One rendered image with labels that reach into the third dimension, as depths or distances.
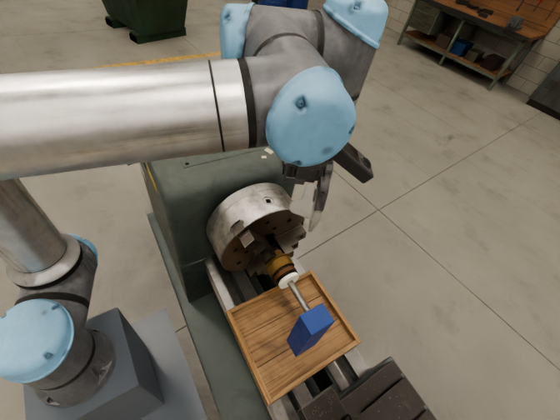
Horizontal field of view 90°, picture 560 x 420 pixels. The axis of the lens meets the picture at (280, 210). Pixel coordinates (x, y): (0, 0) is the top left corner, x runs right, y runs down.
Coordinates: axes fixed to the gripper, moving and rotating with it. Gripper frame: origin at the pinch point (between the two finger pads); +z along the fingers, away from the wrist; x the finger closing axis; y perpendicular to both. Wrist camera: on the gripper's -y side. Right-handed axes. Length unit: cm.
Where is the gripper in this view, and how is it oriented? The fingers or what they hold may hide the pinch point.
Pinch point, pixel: (310, 202)
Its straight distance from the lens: 59.0
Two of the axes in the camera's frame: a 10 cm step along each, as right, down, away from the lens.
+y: -9.9, -0.9, -1.0
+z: -1.4, 6.4, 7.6
